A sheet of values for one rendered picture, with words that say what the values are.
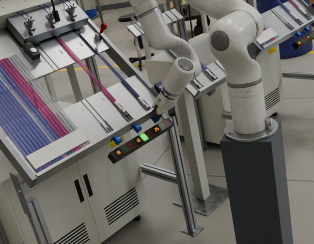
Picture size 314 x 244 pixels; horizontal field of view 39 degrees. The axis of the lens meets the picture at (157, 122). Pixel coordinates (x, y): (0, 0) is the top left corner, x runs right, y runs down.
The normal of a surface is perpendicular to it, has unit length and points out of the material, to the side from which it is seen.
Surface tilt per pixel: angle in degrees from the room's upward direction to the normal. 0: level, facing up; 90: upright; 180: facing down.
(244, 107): 90
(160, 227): 0
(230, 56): 128
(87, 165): 90
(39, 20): 42
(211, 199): 0
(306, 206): 0
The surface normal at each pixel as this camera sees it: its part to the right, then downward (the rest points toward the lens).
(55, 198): 0.70, 0.14
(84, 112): 0.33, -0.57
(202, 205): -0.20, -0.90
